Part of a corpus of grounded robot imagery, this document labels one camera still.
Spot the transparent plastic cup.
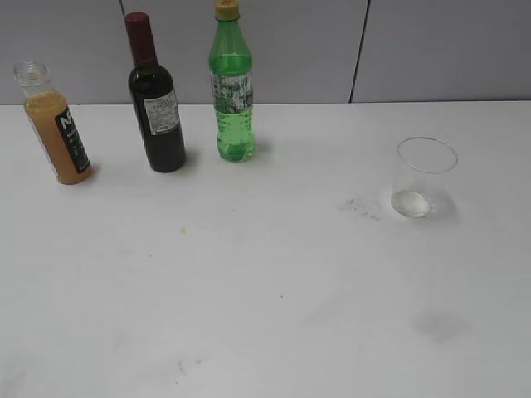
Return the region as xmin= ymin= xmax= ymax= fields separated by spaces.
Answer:
xmin=390 ymin=136 xmax=458 ymax=219

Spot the NFC orange juice bottle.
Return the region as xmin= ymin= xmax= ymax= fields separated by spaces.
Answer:
xmin=13 ymin=61 xmax=92 ymax=185

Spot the green plastic soda bottle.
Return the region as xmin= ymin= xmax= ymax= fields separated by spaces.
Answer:
xmin=208 ymin=1 xmax=256 ymax=163

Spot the dark red wine bottle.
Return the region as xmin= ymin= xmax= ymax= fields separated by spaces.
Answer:
xmin=124 ymin=12 xmax=186 ymax=173

